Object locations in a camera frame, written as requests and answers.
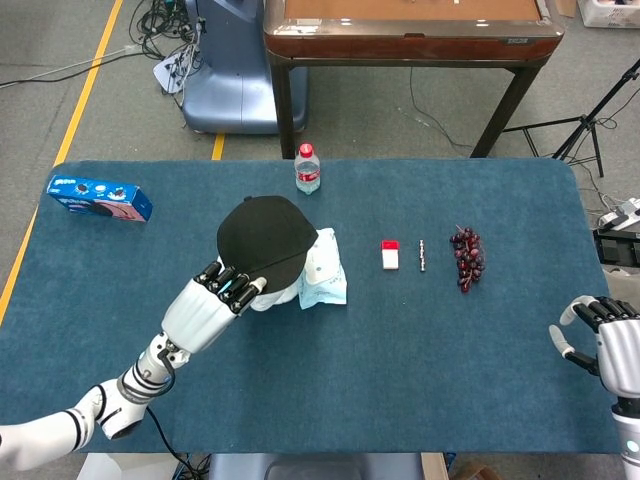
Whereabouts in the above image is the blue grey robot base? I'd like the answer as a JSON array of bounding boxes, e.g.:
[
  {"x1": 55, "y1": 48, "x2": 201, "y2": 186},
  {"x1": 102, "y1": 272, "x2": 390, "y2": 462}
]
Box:
[{"x1": 180, "y1": 0, "x2": 309, "y2": 135}]

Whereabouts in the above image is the light blue wipes pack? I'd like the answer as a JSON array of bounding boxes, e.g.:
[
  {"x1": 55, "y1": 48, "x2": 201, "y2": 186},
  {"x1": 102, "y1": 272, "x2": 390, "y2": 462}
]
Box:
[{"x1": 298, "y1": 227, "x2": 348, "y2": 311}]

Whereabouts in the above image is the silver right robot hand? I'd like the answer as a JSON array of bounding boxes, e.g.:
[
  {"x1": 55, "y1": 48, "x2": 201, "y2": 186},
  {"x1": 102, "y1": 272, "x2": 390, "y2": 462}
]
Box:
[{"x1": 548, "y1": 294, "x2": 640, "y2": 401}]

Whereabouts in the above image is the dark red grape bunch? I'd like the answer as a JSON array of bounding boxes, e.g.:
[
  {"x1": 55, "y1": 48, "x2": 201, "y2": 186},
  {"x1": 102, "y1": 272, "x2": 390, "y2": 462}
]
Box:
[{"x1": 448, "y1": 225, "x2": 487, "y2": 295}]

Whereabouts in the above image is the grey robot torso base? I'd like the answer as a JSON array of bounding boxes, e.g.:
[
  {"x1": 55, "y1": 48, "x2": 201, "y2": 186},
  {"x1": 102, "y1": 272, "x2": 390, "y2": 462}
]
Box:
[{"x1": 207, "y1": 452, "x2": 426, "y2": 480}]

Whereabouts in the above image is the white plastic crate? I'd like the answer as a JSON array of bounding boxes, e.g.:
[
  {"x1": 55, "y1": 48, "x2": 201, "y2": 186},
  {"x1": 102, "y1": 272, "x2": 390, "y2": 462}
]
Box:
[{"x1": 577, "y1": 0, "x2": 640, "y2": 29}]

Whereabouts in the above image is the brown mahjong table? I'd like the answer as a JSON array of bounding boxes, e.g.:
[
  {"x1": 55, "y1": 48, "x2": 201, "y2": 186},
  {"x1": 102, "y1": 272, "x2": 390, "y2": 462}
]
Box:
[{"x1": 263, "y1": 0, "x2": 566, "y2": 160}]

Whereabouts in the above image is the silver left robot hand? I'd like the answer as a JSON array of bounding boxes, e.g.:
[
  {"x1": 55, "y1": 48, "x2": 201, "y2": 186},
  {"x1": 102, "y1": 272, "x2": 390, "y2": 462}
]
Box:
[{"x1": 160, "y1": 259, "x2": 269, "y2": 357}]

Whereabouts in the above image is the black baseball cap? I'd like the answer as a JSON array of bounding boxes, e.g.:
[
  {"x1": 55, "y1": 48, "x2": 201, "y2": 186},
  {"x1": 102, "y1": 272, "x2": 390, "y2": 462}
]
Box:
[{"x1": 216, "y1": 194, "x2": 320, "y2": 296}]

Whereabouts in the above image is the white power strip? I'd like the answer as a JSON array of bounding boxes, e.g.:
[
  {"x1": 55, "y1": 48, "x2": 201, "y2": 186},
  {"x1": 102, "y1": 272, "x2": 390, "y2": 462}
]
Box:
[{"x1": 598, "y1": 197, "x2": 640, "y2": 232}]

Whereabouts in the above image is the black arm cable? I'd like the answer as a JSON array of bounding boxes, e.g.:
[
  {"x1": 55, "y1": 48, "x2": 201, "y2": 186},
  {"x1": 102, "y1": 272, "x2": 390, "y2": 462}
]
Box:
[{"x1": 144, "y1": 349, "x2": 211, "y2": 480}]

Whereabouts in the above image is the blue cookie box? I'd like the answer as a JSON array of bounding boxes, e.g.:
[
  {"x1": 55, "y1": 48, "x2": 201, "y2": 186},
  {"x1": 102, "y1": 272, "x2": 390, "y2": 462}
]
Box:
[{"x1": 46, "y1": 174, "x2": 154, "y2": 224}]

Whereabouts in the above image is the thin black floor cable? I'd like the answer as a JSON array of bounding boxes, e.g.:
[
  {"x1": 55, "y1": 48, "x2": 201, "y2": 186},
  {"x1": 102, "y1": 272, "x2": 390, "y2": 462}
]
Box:
[{"x1": 409, "y1": 67, "x2": 474, "y2": 150}]

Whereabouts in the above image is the tangled black cable bundle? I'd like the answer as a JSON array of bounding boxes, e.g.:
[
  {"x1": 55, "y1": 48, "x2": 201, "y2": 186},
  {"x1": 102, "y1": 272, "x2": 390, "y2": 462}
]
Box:
[{"x1": 130, "y1": 0, "x2": 207, "y2": 99}]

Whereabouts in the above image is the blue felt table mat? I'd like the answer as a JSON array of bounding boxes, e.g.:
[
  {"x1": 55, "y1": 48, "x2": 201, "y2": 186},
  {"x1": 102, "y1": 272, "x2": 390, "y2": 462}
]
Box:
[{"x1": 0, "y1": 158, "x2": 624, "y2": 455}]

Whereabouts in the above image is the small red and white box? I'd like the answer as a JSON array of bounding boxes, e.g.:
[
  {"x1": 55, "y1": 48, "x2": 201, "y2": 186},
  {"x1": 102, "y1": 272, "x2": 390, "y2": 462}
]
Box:
[{"x1": 380, "y1": 239, "x2": 401, "y2": 271}]

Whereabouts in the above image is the black tripod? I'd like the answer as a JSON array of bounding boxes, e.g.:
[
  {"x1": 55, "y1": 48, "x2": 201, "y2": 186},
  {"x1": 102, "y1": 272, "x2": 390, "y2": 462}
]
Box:
[{"x1": 502, "y1": 57, "x2": 640, "y2": 179}]

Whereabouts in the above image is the clear red-label water bottle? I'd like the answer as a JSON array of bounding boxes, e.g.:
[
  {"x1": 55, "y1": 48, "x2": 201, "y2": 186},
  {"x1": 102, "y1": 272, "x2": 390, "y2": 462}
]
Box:
[{"x1": 293, "y1": 142, "x2": 322, "y2": 196}]

